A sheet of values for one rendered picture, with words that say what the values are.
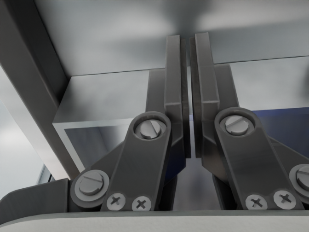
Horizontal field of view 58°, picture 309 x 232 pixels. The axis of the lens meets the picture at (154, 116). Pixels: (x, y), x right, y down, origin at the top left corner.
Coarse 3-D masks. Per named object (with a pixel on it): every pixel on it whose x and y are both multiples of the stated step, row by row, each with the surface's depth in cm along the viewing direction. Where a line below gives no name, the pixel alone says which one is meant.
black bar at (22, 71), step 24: (0, 0) 10; (24, 0) 11; (0, 24) 11; (24, 24) 11; (0, 48) 12; (24, 48) 12; (48, 48) 13; (24, 72) 13; (48, 72) 13; (24, 96) 14; (48, 96) 14; (48, 120) 15; (72, 168) 18
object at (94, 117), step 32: (256, 64) 14; (288, 64) 13; (64, 96) 14; (96, 96) 14; (128, 96) 13; (256, 96) 12; (288, 96) 12; (64, 128) 13; (96, 128) 17; (192, 128) 17; (288, 128) 17; (96, 160) 17; (192, 160) 20; (192, 192) 23
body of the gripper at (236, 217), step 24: (48, 216) 6; (72, 216) 6; (96, 216) 5; (120, 216) 5; (144, 216) 5; (168, 216) 5; (192, 216) 5; (216, 216) 5; (240, 216) 5; (264, 216) 5; (288, 216) 5
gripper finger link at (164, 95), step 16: (176, 48) 10; (176, 64) 9; (160, 80) 10; (176, 80) 9; (160, 96) 9; (176, 96) 8; (160, 112) 9; (176, 112) 8; (176, 128) 8; (176, 144) 8; (112, 160) 8; (176, 160) 9; (80, 176) 8; (96, 176) 7; (80, 192) 7; (96, 192) 7; (80, 208) 7; (96, 208) 7
